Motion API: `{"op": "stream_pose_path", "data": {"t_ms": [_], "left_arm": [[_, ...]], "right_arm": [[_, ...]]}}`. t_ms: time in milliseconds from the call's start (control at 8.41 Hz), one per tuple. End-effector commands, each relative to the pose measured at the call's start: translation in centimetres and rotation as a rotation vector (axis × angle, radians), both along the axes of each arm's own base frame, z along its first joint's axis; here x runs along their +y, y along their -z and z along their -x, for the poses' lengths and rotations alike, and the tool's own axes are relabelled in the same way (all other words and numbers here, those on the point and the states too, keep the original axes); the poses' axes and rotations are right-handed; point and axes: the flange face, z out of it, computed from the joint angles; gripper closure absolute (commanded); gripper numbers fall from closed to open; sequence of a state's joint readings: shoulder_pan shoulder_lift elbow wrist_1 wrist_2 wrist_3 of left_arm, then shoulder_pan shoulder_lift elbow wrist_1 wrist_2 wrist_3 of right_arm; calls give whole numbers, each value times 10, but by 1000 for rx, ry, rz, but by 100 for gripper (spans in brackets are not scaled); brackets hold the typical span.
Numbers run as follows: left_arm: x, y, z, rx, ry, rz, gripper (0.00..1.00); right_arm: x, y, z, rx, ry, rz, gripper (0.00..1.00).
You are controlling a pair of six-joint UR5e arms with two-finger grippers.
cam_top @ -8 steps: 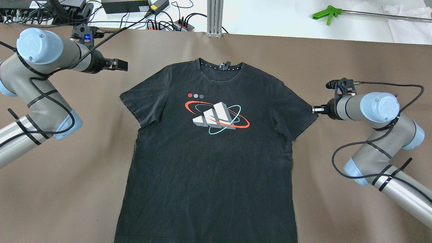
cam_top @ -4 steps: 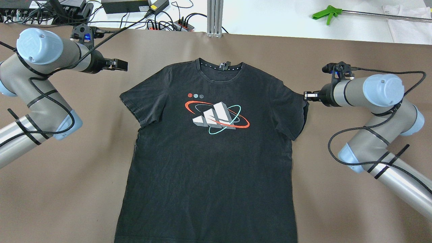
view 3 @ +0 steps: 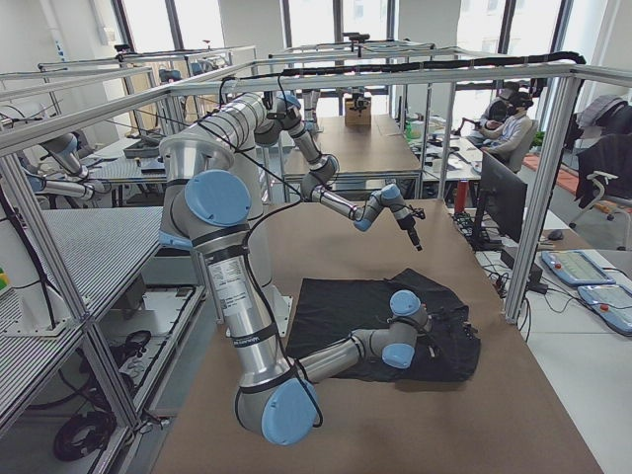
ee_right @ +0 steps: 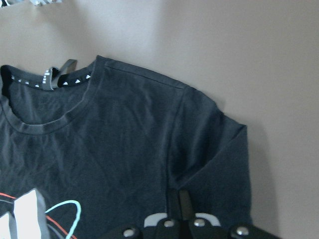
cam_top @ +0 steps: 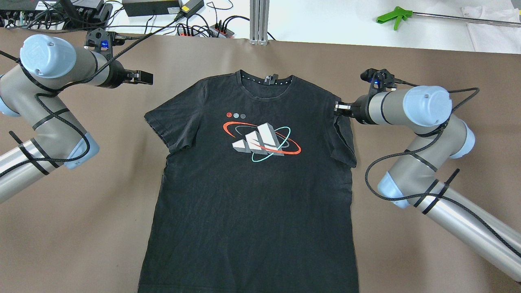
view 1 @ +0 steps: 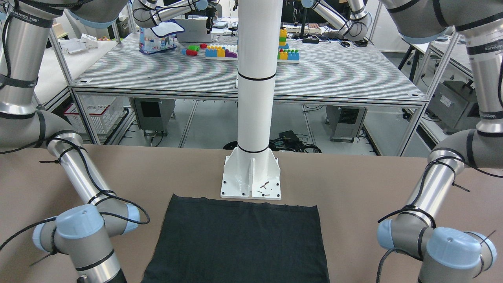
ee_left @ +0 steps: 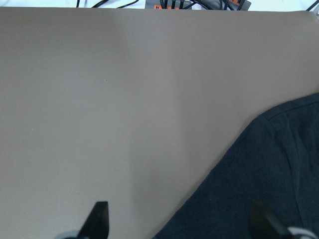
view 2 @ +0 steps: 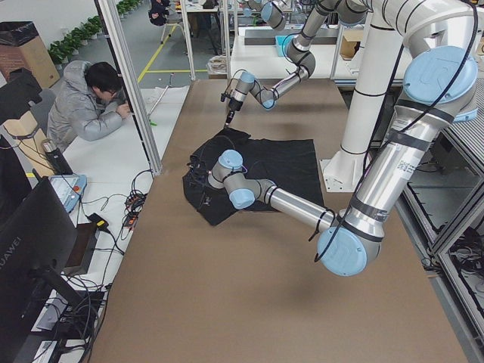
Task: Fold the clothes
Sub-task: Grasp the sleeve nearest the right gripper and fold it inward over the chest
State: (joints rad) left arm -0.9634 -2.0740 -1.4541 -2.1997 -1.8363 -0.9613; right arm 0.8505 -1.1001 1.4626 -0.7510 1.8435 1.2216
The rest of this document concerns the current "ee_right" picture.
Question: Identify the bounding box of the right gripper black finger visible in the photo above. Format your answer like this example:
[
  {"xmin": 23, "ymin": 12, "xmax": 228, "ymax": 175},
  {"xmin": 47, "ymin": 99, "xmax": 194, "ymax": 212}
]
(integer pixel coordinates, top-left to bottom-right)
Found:
[
  {"xmin": 183, "ymin": 190, "xmax": 193, "ymax": 220},
  {"xmin": 176, "ymin": 190, "xmax": 183, "ymax": 220}
]

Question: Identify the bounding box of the black graphic t-shirt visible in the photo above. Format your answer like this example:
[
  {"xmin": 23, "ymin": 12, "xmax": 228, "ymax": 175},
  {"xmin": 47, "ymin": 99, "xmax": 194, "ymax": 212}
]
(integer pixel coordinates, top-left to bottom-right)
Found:
[{"xmin": 0, "ymin": 56, "xmax": 251, "ymax": 239}]

